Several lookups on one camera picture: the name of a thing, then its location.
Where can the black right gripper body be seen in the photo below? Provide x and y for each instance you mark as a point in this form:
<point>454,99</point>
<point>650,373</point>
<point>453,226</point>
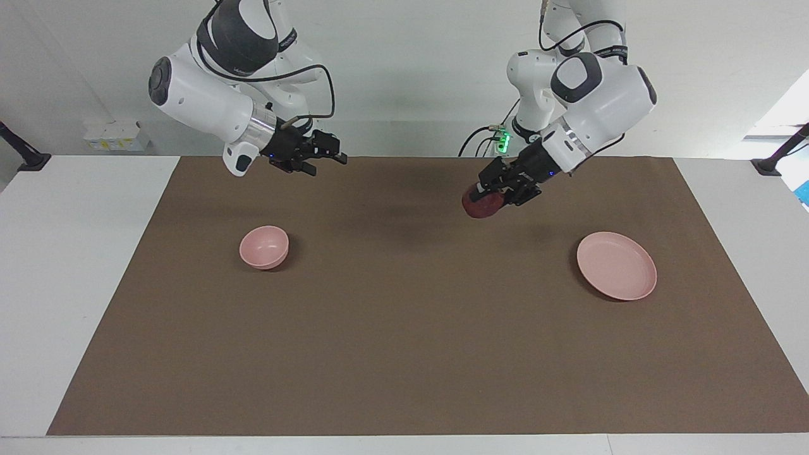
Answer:
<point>287,148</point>

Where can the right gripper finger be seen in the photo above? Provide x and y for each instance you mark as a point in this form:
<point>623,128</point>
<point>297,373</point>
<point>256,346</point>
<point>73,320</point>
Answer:
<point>325,145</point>
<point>306,169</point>

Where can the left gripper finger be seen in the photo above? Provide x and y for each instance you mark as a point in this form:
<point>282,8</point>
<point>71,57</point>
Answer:
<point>521,193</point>
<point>494,177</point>

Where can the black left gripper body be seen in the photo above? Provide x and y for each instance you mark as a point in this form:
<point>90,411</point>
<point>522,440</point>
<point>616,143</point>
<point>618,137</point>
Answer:
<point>531,165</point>

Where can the dark red apple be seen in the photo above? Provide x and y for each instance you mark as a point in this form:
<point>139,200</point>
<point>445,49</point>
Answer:
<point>480,207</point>

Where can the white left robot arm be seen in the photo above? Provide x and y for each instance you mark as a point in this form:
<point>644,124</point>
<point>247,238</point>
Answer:
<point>600,95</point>

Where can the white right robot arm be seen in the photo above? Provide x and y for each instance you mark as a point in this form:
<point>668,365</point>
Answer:
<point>196,95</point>

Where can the pink bowl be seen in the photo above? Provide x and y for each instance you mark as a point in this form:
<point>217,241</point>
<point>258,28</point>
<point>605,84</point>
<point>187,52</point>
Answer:
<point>264,248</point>

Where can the pink plate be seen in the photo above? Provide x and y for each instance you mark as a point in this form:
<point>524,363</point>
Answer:
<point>616,265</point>

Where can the white cardboard box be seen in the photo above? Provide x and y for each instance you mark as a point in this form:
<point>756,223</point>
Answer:
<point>117,136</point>

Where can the brown table mat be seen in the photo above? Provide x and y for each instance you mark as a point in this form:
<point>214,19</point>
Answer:
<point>404,328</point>

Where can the blue object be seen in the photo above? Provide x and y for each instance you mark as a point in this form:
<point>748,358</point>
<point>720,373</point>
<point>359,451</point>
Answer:
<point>804,193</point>

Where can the black camera stand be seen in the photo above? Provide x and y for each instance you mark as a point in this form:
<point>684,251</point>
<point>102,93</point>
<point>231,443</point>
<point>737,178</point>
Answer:
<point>780,155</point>
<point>25,155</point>

